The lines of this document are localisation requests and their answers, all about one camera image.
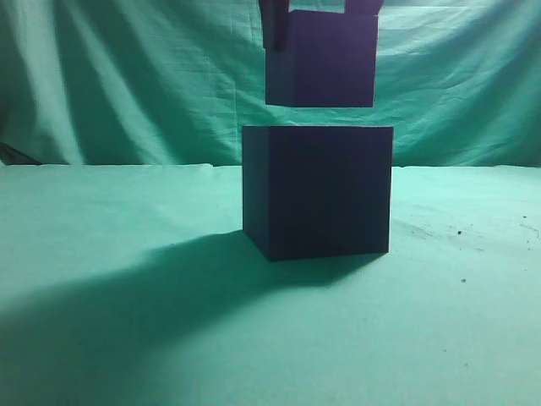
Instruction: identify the green cloth backdrop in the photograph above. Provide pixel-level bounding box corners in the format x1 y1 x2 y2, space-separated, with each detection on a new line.
1 1 540 405

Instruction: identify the purple cube block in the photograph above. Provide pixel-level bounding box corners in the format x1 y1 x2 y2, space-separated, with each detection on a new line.
265 9 379 107

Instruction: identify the dark blue cube groove box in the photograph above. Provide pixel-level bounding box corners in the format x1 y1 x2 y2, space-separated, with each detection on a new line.
241 125 394 261

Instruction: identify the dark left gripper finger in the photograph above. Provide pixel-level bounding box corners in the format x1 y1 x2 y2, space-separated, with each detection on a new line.
259 0 290 51

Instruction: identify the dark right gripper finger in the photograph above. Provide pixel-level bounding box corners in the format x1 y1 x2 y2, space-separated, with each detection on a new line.
344 0 385 16

